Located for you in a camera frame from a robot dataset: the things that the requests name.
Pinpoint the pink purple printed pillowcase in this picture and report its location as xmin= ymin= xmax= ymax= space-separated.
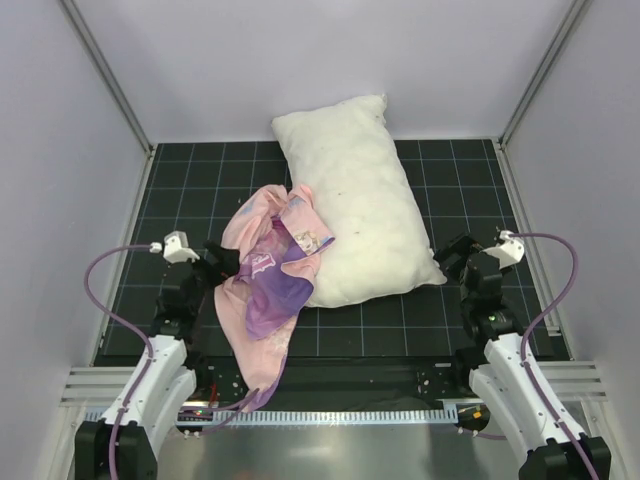
xmin=214 ymin=185 xmax=335 ymax=412

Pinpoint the white pillow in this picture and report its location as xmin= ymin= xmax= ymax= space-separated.
xmin=271 ymin=94 xmax=446 ymax=308

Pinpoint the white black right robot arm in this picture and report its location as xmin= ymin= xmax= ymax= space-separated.
xmin=434 ymin=230 xmax=612 ymax=479

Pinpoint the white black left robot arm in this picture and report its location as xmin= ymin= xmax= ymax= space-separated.
xmin=74 ymin=231 xmax=240 ymax=479

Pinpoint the black gridded work mat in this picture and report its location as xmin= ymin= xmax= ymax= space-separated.
xmin=92 ymin=138 xmax=574 ymax=361

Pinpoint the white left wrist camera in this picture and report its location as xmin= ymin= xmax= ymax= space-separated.
xmin=148 ymin=231 xmax=201 ymax=265

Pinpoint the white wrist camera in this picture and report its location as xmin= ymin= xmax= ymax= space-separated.
xmin=148 ymin=231 xmax=201 ymax=265
xmin=482 ymin=230 xmax=525 ymax=270

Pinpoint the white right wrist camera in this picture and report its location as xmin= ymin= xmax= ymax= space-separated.
xmin=482 ymin=230 xmax=525 ymax=270

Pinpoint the left aluminium rail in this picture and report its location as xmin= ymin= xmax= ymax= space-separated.
xmin=60 ymin=367 xmax=135 ymax=407

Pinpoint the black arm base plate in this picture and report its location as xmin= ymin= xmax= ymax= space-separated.
xmin=192 ymin=355 xmax=474 ymax=406

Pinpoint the slotted grey cable duct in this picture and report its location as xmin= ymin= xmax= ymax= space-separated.
xmin=84 ymin=407 xmax=459 ymax=427

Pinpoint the left aluminium frame post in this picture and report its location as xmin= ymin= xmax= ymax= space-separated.
xmin=58 ymin=0 xmax=154 ymax=156

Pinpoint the aluminium frame post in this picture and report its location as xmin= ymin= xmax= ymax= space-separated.
xmin=498 ymin=0 xmax=592 ymax=150
xmin=58 ymin=0 xmax=154 ymax=156

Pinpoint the right aluminium frame post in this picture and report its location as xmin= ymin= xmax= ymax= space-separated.
xmin=498 ymin=0 xmax=592 ymax=150

